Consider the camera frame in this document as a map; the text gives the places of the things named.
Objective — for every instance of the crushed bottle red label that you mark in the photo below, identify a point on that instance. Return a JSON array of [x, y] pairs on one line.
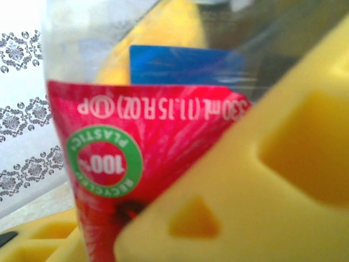
[[163, 131]]

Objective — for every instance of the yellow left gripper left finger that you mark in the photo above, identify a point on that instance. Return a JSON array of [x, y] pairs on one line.
[[41, 240]]

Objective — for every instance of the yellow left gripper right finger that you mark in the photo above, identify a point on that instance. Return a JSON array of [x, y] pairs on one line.
[[272, 204]]

